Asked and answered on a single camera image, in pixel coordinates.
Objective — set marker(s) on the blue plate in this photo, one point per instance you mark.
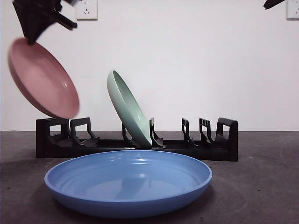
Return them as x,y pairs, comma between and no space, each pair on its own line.
128,186

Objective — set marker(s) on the white wall socket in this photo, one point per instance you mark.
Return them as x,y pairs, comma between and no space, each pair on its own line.
293,12
87,10

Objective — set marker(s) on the black dish rack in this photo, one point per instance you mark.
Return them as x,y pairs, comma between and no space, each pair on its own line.
222,154

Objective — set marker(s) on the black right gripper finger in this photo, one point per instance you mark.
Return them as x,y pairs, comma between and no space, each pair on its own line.
273,3

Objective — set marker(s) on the green plate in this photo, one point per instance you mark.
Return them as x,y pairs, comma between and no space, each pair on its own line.
126,109

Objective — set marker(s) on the pink plate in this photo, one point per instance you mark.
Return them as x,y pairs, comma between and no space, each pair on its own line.
42,77

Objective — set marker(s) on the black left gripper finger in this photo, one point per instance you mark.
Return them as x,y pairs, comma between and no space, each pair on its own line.
66,21
32,18

